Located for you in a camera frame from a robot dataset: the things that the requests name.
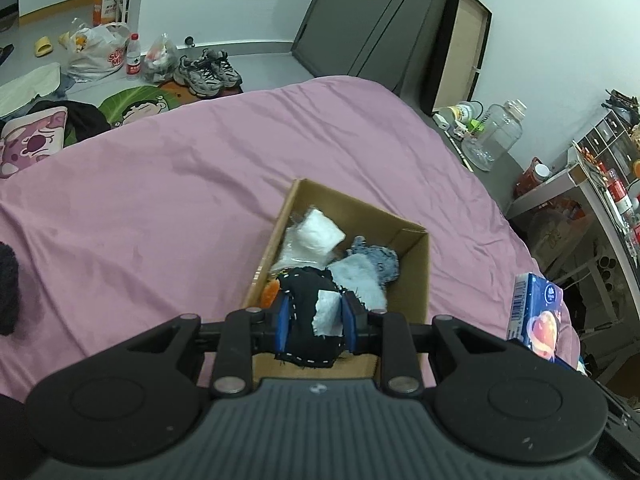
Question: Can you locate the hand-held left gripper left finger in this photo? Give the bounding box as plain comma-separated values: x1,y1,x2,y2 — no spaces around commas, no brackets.
117,294,292,398

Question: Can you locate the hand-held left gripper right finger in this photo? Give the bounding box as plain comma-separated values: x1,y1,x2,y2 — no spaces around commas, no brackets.
341,291,516,397

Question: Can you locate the black cloth with white stitching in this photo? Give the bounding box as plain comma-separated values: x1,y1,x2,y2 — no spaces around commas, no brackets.
272,267,348,368

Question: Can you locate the pale blue fluffy cloth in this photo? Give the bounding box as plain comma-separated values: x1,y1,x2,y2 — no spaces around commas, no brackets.
330,254,388,308

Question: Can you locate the blue denim cloth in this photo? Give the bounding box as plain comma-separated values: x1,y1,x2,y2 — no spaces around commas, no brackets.
347,236,401,286

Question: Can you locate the white crinkled plastic bag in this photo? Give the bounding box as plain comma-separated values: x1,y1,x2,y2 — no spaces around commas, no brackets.
272,207,347,268

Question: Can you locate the brown cardboard box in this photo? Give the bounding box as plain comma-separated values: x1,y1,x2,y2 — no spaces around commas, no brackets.
240,178,432,378

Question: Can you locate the blue juice carton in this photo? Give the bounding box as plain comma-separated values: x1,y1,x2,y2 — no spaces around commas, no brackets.
506,272,566,363

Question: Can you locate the pink bed sheet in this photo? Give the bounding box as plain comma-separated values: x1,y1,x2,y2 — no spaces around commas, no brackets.
0,76,581,411

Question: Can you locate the white desk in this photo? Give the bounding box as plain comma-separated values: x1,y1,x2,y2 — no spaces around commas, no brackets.
507,147,640,341

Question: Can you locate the cream white jar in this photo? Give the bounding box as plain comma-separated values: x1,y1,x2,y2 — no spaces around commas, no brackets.
437,101,478,123

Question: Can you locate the large clear water jug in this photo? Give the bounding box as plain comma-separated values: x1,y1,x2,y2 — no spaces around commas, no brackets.
461,100,528,172

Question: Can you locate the grey sneaker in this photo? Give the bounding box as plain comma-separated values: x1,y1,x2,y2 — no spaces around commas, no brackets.
173,56,223,98
200,49,244,88

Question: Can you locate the green cartoon floor mat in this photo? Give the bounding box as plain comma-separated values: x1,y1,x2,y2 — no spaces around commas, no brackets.
97,86,183,131

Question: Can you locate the black fuzzy cloth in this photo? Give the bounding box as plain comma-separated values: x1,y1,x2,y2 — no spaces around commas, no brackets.
0,241,21,337

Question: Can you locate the black garment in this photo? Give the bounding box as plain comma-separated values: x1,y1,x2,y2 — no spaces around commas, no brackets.
30,100,111,148

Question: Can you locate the clear plastic trash bag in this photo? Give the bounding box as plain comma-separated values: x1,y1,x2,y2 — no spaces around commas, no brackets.
142,33,179,84

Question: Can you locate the black framed wooden board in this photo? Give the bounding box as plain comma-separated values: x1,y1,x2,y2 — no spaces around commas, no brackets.
430,0,492,113

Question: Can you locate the red label water bottle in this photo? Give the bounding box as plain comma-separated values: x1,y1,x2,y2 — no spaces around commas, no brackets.
126,33,142,81

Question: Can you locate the dark grey wardrobe panel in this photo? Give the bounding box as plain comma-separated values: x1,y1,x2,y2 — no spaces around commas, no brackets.
291,0,453,96

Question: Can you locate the pink cartoon pillow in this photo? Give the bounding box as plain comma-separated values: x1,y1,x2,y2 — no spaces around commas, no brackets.
0,108,69,179

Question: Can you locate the small drawer organizer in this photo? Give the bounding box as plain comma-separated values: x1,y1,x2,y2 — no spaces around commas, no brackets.
572,107,640,181

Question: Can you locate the white plastic shopping bag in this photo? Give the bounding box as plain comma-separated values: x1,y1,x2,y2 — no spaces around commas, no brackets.
67,22,132,81

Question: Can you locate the cream floor towel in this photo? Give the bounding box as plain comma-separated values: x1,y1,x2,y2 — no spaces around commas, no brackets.
0,62,62,118

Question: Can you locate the orange and white carton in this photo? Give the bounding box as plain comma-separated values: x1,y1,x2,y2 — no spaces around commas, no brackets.
93,0,122,28

